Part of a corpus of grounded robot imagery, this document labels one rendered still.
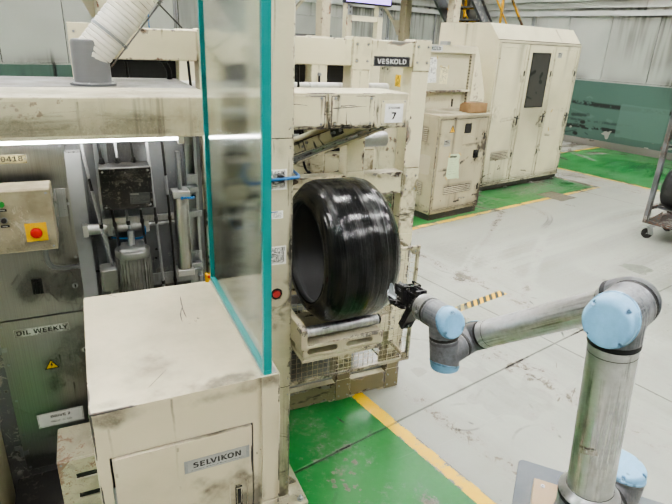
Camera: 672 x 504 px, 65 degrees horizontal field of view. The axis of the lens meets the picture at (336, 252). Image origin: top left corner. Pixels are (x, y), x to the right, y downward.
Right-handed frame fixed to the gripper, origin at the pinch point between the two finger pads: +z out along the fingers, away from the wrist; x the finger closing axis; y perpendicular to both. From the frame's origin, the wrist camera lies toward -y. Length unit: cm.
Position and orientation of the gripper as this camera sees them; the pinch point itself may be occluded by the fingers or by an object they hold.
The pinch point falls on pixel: (390, 293)
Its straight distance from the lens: 192.0
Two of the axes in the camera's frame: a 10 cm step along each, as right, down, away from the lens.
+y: -0.1, -9.6, -2.6
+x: -9.1, 1.2, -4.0
